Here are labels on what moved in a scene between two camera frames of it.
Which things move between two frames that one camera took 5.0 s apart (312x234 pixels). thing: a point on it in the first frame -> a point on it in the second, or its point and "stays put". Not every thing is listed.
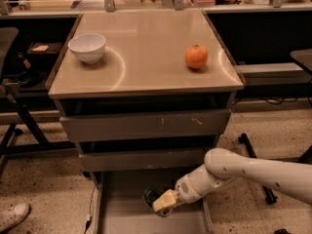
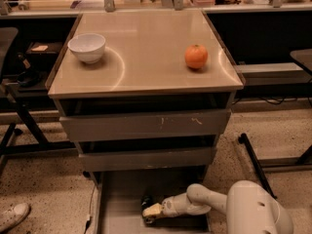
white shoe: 13,216 stays put
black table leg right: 270,196 stays put
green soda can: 149,196 -> 147,202
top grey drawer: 179,125 stays put
